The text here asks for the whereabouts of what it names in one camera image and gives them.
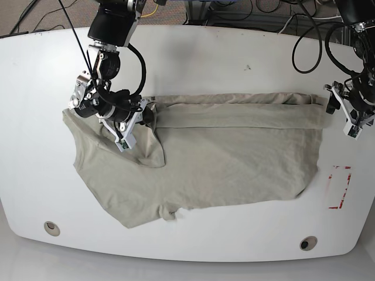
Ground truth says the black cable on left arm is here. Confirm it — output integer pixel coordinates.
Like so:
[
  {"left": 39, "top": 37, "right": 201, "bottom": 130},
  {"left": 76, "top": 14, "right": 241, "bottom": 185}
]
[{"left": 292, "top": 0, "right": 361, "bottom": 80}]

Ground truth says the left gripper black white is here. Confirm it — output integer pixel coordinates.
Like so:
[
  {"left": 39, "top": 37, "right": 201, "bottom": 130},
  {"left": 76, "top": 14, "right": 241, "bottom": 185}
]
[{"left": 323, "top": 81, "right": 374, "bottom": 129}]

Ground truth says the white cable on floor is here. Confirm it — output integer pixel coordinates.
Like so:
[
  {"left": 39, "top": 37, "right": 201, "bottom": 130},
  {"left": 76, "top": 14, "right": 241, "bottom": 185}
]
[{"left": 277, "top": 14, "right": 343, "bottom": 35}]

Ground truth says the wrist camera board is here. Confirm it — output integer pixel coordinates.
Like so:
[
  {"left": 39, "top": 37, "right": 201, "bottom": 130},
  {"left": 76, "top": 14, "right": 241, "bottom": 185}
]
[
  {"left": 343, "top": 122, "right": 363, "bottom": 140},
  {"left": 115, "top": 135, "right": 137, "bottom": 152}
]

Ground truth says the table cable grommet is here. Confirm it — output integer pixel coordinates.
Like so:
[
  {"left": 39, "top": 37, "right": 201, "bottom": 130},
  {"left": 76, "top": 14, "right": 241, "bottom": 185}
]
[
  {"left": 44, "top": 221, "right": 60, "bottom": 237},
  {"left": 299, "top": 236, "right": 318, "bottom": 251}
]

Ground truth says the red tape rectangle marking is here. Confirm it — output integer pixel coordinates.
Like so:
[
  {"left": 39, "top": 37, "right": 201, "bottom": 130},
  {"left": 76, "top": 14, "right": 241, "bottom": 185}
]
[{"left": 325, "top": 166, "right": 352, "bottom": 210}]

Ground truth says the right table cable grommet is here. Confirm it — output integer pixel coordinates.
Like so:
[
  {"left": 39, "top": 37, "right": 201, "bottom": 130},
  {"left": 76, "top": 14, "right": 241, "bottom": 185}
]
[{"left": 299, "top": 236, "right": 318, "bottom": 251}]

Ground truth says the beige grey t-shirt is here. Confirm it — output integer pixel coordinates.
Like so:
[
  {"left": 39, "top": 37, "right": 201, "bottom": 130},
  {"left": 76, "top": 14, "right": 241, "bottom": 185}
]
[{"left": 63, "top": 93, "right": 327, "bottom": 228}]

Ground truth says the left table cable grommet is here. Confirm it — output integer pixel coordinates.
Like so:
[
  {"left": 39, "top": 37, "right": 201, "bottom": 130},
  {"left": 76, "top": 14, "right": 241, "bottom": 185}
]
[{"left": 44, "top": 221, "right": 60, "bottom": 237}]

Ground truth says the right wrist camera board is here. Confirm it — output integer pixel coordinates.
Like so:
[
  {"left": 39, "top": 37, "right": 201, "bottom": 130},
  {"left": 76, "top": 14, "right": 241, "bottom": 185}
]
[{"left": 115, "top": 135, "right": 137, "bottom": 152}]

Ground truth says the yellow cable on floor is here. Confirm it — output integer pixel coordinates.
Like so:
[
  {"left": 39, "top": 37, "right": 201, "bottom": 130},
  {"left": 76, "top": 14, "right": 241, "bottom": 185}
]
[{"left": 140, "top": 2, "right": 161, "bottom": 19}]

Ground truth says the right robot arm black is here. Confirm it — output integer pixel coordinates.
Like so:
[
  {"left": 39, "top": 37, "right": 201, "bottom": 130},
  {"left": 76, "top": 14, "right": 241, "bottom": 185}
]
[{"left": 69, "top": 1, "right": 148, "bottom": 151}]

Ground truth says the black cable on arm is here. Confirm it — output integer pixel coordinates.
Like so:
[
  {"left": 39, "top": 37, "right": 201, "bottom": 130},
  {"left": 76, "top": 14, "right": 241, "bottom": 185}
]
[
  {"left": 292, "top": 0, "right": 361, "bottom": 80},
  {"left": 57, "top": 0, "right": 147, "bottom": 115}
]

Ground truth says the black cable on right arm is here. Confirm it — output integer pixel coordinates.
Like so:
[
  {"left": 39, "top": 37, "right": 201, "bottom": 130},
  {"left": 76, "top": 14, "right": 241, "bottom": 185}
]
[{"left": 57, "top": 0, "right": 147, "bottom": 115}]

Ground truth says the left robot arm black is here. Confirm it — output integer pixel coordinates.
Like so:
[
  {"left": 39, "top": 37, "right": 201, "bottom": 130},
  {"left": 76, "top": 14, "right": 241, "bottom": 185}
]
[{"left": 325, "top": 0, "right": 374, "bottom": 139}]

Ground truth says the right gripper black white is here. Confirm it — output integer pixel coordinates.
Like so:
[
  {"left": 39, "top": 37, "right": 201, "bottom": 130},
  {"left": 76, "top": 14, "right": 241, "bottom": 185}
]
[{"left": 98, "top": 99, "right": 156, "bottom": 143}]

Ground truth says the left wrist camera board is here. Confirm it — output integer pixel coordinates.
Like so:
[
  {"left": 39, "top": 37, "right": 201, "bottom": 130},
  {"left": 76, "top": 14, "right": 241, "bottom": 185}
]
[{"left": 343, "top": 122, "right": 363, "bottom": 140}]

